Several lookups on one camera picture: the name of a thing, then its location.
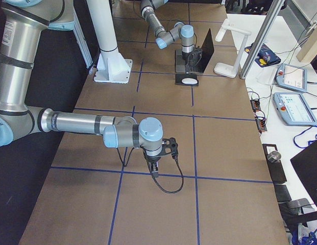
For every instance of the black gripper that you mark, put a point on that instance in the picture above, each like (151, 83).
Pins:
(152, 160)
(188, 57)

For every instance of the grey laptop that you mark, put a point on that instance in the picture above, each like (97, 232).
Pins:
(208, 50)

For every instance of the black mouse pad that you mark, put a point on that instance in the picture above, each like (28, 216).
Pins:
(180, 76)

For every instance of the white computer mouse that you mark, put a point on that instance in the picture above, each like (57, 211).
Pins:
(189, 81)

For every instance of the blue pouch with yellow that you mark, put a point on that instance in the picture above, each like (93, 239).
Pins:
(266, 57)

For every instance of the upper orange connector block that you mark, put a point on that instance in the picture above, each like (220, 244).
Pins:
(255, 104)

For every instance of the orange connector block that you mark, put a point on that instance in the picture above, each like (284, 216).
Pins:
(261, 124)
(255, 104)

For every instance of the lower orange connector block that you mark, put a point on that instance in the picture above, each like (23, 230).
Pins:
(261, 124)

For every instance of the upper teach pendant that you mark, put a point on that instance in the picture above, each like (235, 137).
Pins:
(291, 77)

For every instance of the teach pendant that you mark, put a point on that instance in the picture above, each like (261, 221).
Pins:
(293, 109)
(291, 77)

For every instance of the lower teach pendant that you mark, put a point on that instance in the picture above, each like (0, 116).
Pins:
(293, 109)

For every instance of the silver metal cylinder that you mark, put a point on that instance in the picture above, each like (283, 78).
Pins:
(273, 157)

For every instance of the wooden board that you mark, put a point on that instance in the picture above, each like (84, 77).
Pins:
(309, 49)

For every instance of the black flat plates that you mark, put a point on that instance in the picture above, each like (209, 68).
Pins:
(290, 212)

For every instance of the black monitor corner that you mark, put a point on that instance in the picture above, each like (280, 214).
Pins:
(305, 166)

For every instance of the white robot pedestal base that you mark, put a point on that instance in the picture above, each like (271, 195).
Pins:
(111, 66)

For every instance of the aluminium frame post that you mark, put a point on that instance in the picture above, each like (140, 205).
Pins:
(264, 30)

